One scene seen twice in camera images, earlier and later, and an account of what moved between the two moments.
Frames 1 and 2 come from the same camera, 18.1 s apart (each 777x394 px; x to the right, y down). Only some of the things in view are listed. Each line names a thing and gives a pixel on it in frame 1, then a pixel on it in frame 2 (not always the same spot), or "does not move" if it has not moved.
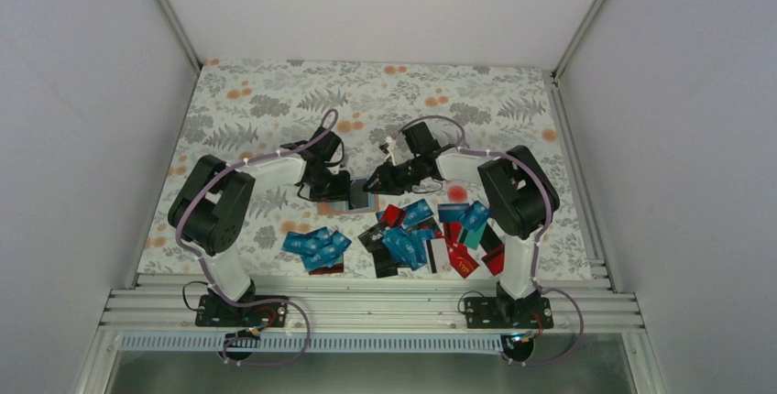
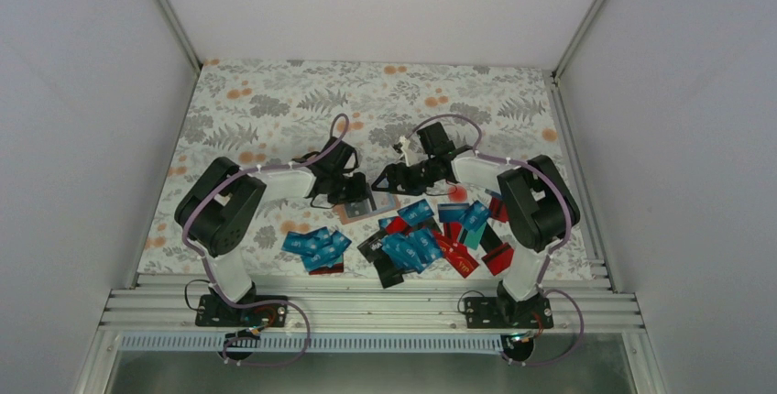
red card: [392, 215] -> [399, 225]
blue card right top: [476, 215] does not move
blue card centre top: [416, 213] does not move
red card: [494, 259] does not move
